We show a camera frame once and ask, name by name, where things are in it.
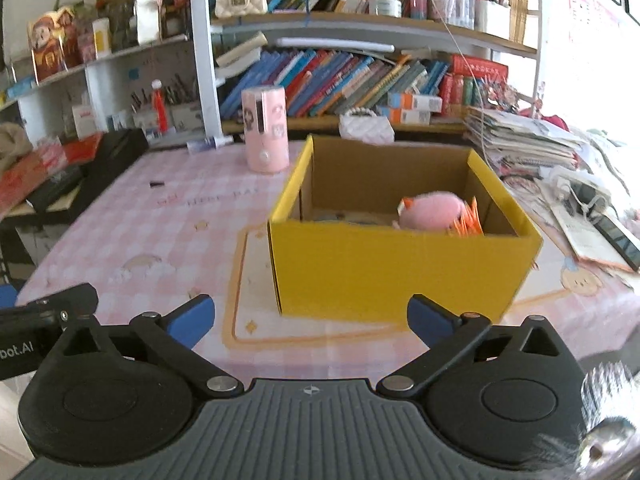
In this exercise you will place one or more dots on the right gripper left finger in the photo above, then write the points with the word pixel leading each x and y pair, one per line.
pixel 169 341

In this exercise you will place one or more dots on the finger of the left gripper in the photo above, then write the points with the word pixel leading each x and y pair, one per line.
pixel 8 295
pixel 78 301

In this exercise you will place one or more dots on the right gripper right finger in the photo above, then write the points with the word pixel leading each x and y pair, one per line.
pixel 449 338

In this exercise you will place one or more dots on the pink plush chick toy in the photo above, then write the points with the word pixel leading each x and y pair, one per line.
pixel 439 212

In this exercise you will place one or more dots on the black box on desk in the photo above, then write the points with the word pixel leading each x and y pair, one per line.
pixel 65 196

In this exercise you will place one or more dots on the yellow cardboard box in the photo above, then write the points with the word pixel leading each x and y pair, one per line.
pixel 339 253

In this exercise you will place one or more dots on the stack of papers and magazines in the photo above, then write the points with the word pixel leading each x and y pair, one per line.
pixel 514 144

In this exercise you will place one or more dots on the black smartphone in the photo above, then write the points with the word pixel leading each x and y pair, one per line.
pixel 624 243

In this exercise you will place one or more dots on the red white figurine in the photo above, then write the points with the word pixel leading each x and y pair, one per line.
pixel 159 106

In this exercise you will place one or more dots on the lower orange white carton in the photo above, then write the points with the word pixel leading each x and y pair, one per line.
pixel 400 116

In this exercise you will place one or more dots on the orange white carton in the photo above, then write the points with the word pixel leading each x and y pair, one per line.
pixel 400 116
pixel 413 101

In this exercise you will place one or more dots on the white quilted handbag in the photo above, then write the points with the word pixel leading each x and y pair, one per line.
pixel 362 124

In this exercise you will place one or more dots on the upper orange white carton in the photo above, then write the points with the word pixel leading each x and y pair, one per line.
pixel 413 101

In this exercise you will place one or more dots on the red thick books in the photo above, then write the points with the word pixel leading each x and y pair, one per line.
pixel 467 82

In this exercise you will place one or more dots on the pink cylindrical container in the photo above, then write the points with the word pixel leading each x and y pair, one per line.
pixel 265 129

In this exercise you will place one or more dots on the row of leaning books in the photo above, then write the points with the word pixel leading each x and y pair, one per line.
pixel 328 82

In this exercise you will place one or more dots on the white bookshelf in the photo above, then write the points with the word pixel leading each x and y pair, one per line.
pixel 91 62

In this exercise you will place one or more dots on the white pen holder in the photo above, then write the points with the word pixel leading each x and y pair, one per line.
pixel 492 18

